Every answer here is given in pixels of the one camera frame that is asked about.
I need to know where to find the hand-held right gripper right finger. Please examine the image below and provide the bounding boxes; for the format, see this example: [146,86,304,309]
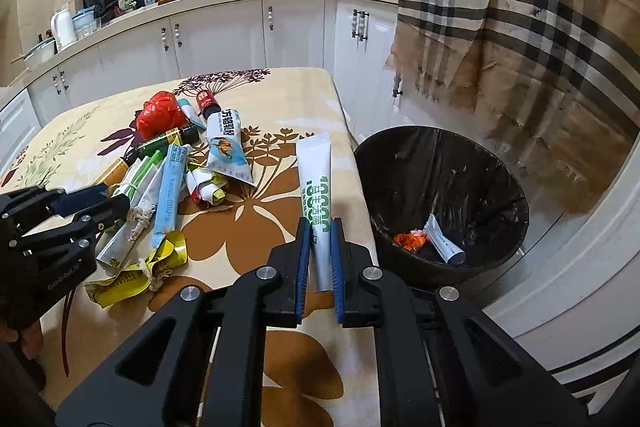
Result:
[330,218,591,427]

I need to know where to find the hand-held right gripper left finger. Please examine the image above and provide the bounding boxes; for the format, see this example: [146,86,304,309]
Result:
[52,217,313,427]

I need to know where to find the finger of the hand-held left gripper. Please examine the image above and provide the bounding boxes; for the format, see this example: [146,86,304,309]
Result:
[10,196,132,258]
[0,185,110,228]

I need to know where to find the white tube gold print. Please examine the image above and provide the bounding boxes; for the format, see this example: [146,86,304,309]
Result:
[95,167,166,274]

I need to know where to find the small amber bottle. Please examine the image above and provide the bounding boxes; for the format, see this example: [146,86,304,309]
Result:
[97,157,132,188]

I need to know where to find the green and white tube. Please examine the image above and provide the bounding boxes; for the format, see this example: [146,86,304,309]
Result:
[112,151,167,198]

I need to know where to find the white tube with green print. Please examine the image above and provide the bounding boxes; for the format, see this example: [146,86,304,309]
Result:
[295,131,335,294]

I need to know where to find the yellow printed wrapper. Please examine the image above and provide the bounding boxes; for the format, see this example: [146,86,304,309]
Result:
[85,263,162,309]

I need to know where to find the light blue tube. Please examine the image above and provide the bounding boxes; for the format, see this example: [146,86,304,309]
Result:
[151,143,189,239]

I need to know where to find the yellow foil wrapper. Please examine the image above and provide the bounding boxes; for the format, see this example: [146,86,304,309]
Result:
[149,231,189,279]

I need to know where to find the orange wrapper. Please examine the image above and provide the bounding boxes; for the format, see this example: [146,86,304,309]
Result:
[393,229,430,254]

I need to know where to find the dark green yellow bottle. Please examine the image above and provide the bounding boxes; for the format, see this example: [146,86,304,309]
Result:
[122,130,182,164]

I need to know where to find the white red yellow wrapper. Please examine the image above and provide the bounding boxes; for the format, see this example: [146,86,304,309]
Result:
[186,162,229,206]

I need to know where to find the white tube with blue print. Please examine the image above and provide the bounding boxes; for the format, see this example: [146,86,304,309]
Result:
[422,214,466,266]

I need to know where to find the red plastic bag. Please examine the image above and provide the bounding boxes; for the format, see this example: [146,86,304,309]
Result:
[135,91,189,140]

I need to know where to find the teal and white tube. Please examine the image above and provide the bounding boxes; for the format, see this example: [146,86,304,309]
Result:
[177,98,207,130]

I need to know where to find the white blue tube animal print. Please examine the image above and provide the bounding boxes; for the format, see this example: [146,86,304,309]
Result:
[205,107,256,186]

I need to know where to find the trash bin with black bag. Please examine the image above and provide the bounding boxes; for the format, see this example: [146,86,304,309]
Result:
[352,125,531,289]

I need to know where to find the brown bottle with red cap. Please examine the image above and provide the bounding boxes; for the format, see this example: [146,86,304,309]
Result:
[195,89,224,118]

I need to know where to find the person's left hand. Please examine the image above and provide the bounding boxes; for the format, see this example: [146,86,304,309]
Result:
[4,321,46,359]

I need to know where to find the white bowl with green rim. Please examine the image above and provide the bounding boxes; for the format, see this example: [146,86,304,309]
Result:
[22,38,57,70]

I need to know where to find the floral tablecloth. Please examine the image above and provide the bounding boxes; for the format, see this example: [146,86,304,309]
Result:
[0,67,382,427]

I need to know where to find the white electric kettle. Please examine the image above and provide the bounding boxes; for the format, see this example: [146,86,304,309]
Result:
[50,7,79,50]

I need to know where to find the clear water filter pitcher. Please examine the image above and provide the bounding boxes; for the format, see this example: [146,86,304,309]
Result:
[72,7,102,40]

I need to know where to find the white kitchen cabinets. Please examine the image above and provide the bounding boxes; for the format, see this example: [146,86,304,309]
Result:
[0,0,402,180]

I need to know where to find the plaid cloth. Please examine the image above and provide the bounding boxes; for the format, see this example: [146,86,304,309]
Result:
[384,0,640,214]

